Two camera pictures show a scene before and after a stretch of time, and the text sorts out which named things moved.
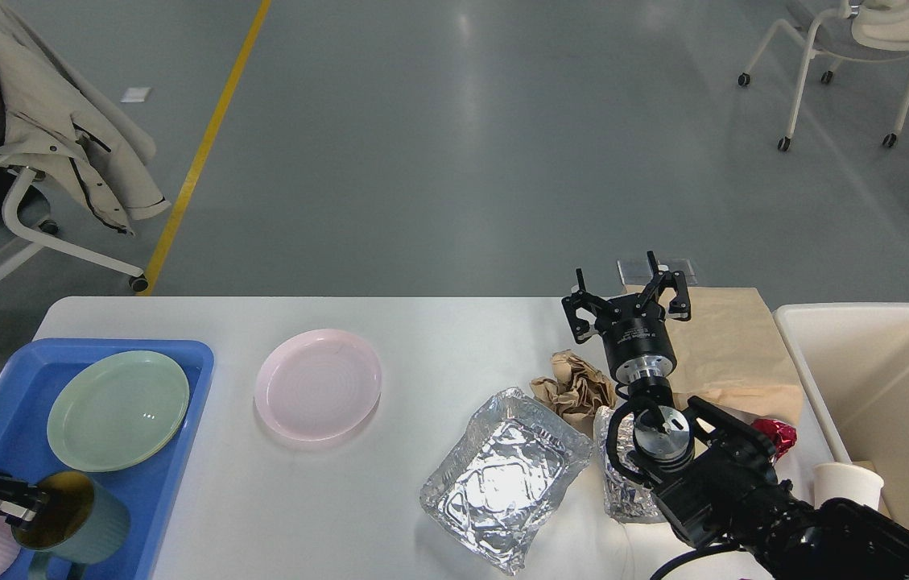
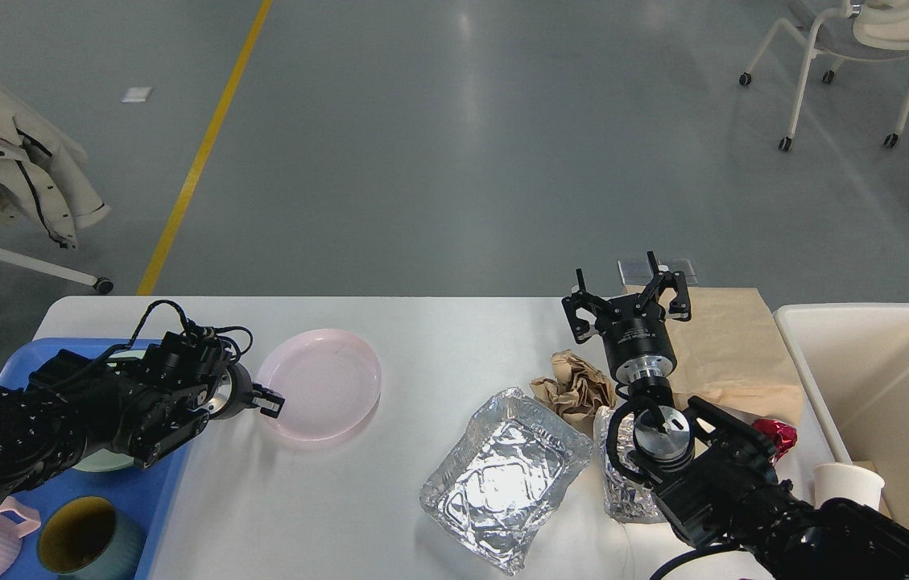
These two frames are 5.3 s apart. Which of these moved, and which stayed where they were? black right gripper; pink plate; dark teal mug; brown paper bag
Moved: dark teal mug
Stayed: pink plate; black right gripper; brown paper bag
